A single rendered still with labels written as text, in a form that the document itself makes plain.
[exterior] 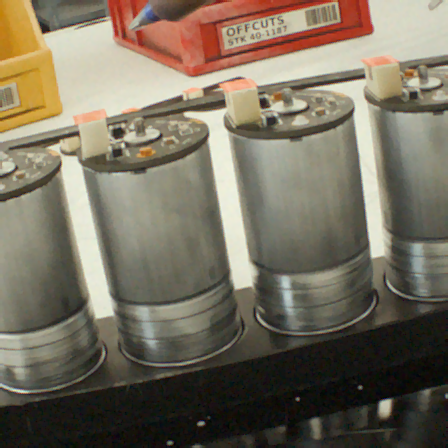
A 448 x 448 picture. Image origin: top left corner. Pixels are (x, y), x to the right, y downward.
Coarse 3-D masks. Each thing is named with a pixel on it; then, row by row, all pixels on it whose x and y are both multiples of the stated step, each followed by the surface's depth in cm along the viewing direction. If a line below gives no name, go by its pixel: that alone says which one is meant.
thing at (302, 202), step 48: (240, 144) 19; (288, 144) 19; (336, 144) 19; (240, 192) 20; (288, 192) 19; (336, 192) 19; (288, 240) 20; (336, 240) 20; (288, 288) 20; (336, 288) 20
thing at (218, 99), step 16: (400, 64) 22; (416, 64) 22; (432, 64) 22; (288, 80) 22; (304, 80) 22; (320, 80) 21; (336, 80) 21; (352, 80) 21; (208, 96) 21; (224, 96) 21; (128, 112) 21; (144, 112) 21; (160, 112) 21; (176, 112) 21; (64, 128) 21; (0, 144) 21; (16, 144) 21; (32, 144) 21
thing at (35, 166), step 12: (12, 156) 20; (24, 156) 20; (36, 156) 20; (48, 156) 20; (60, 156) 20; (24, 168) 19; (36, 168) 19; (48, 168) 19; (60, 168) 19; (0, 180) 19; (12, 180) 19; (24, 180) 19; (36, 180) 19; (48, 180) 19; (0, 192) 18; (12, 192) 18
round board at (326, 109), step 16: (272, 96) 21; (304, 96) 20; (320, 96) 20; (336, 96) 20; (272, 112) 19; (304, 112) 20; (320, 112) 19; (336, 112) 19; (352, 112) 19; (240, 128) 19; (256, 128) 19; (272, 128) 19; (288, 128) 19; (304, 128) 19; (320, 128) 19
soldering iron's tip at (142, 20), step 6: (150, 6) 17; (144, 12) 17; (150, 12) 17; (138, 18) 17; (144, 18) 17; (150, 18) 17; (156, 18) 17; (132, 24) 17; (138, 24) 17; (144, 24) 17; (150, 24) 17; (132, 30) 17
